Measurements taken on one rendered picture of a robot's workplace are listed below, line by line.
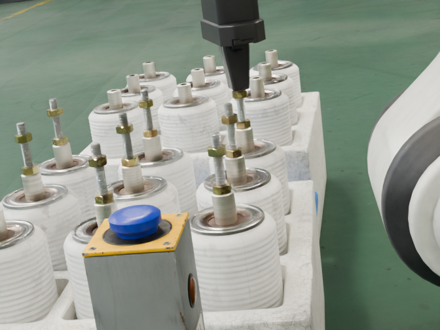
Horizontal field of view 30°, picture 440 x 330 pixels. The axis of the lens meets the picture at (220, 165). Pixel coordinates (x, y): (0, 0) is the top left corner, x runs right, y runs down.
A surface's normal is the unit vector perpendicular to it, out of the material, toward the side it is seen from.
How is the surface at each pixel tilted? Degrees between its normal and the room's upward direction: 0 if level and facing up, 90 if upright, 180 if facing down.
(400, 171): 68
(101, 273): 90
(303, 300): 0
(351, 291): 0
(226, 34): 90
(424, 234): 90
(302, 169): 90
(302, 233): 0
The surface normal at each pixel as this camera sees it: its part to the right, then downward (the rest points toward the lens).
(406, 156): -0.63, -0.18
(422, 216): -0.07, 0.30
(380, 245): -0.12, -0.95
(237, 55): 0.25, 0.25
